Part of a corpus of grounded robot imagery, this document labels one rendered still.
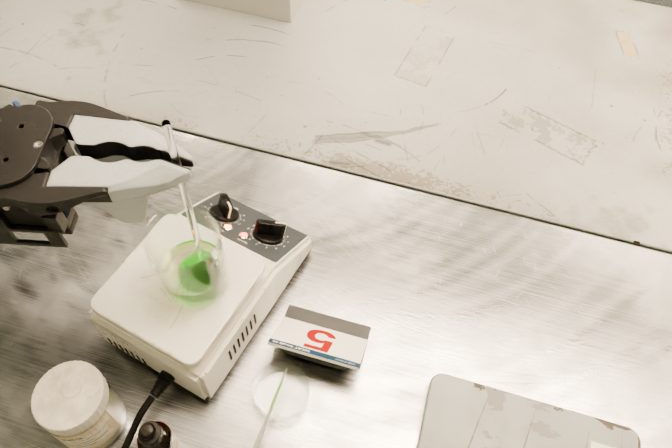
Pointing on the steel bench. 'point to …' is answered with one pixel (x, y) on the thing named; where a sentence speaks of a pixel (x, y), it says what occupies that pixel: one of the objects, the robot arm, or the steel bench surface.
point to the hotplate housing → (253, 307)
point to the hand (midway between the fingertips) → (172, 159)
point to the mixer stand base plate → (509, 421)
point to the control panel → (253, 230)
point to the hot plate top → (186, 321)
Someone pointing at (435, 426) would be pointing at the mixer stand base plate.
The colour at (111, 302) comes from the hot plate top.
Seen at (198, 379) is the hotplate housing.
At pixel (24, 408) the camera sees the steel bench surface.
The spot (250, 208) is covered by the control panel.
